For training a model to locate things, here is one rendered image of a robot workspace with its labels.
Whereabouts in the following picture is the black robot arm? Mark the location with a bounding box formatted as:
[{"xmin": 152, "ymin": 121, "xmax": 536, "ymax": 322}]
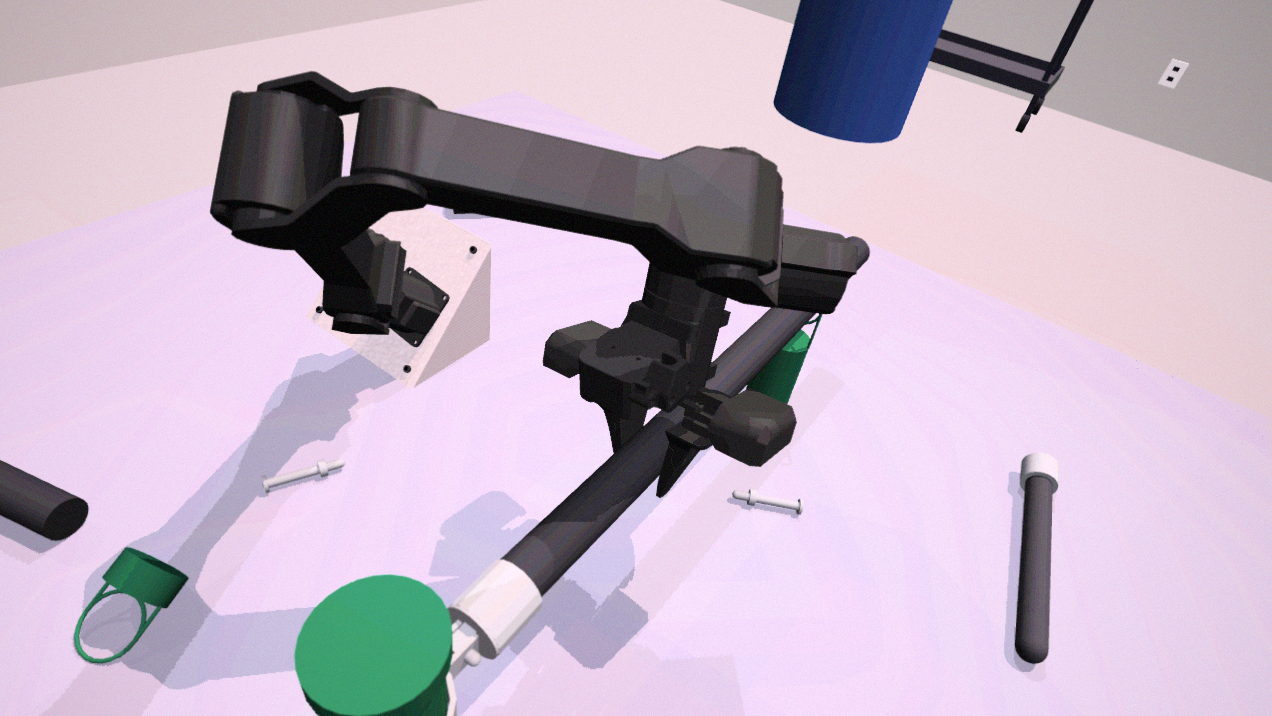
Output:
[{"xmin": 210, "ymin": 71, "xmax": 859, "ymax": 420}]

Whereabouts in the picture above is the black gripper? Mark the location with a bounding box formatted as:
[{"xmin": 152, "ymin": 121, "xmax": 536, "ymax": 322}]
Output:
[{"xmin": 542, "ymin": 287, "xmax": 798, "ymax": 499}]

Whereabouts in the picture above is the white bolt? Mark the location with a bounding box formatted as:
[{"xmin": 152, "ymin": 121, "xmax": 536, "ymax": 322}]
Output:
[
  {"xmin": 731, "ymin": 490, "xmax": 804, "ymax": 515},
  {"xmin": 261, "ymin": 459, "xmax": 346, "ymax": 493}
]

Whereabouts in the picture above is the grey tapered cup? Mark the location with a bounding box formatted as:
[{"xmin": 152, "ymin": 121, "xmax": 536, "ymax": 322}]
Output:
[{"xmin": 446, "ymin": 560, "xmax": 542, "ymax": 716}]

